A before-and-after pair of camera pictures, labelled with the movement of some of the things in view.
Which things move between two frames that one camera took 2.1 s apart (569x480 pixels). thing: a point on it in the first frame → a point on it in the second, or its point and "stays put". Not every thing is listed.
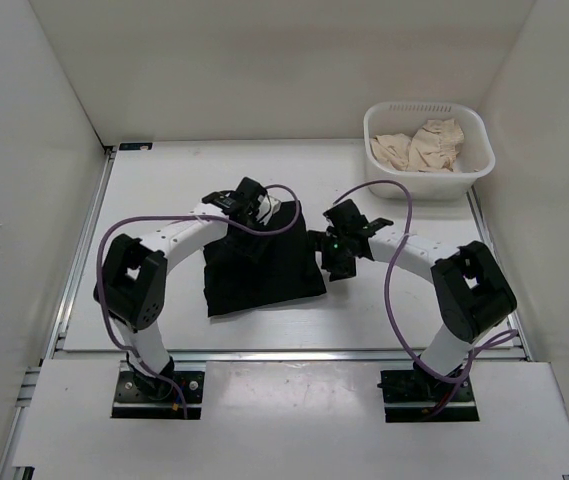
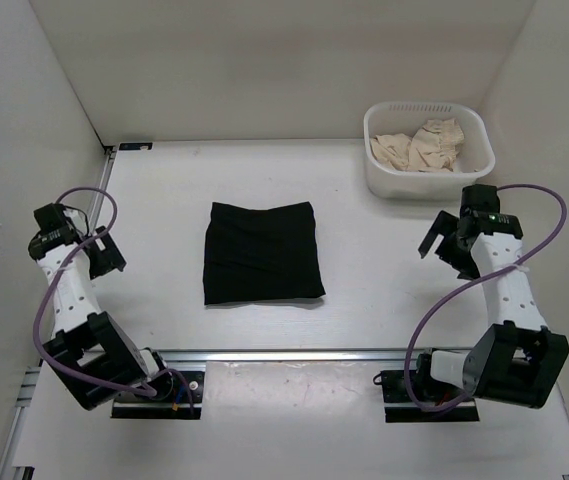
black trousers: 248,269 stays put
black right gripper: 319,242 → 465,265
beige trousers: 434,148 stays put
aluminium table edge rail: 328,355 stays put
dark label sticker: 132,146 stays put
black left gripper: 257,246 → 104,264
